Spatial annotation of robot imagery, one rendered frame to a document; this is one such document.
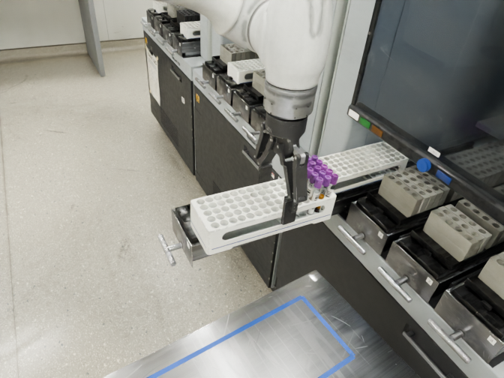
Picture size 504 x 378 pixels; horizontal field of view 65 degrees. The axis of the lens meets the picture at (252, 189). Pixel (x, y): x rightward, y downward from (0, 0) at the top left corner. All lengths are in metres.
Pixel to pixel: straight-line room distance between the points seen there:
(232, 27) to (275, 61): 0.13
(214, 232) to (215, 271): 1.16
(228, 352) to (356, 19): 0.81
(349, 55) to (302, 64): 0.48
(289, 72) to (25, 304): 1.57
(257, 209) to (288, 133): 0.18
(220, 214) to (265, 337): 0.24
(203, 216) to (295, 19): 0.38
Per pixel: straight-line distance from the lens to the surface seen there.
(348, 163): 1.10
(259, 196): 0.82
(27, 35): 4.33
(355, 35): 1.10
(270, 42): 0.65
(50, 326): 1.84
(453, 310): 0.94
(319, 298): 0.80
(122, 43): 4.44
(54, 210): 2.34
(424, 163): 0.93
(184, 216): 0.94
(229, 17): 0.74
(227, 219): 0.76
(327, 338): 0.75
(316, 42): 0.64
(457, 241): 0.97
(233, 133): 1.61
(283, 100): 0.67
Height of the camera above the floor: 1.44
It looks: 38 degrees down
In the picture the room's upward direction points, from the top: 5 degrees clockwise
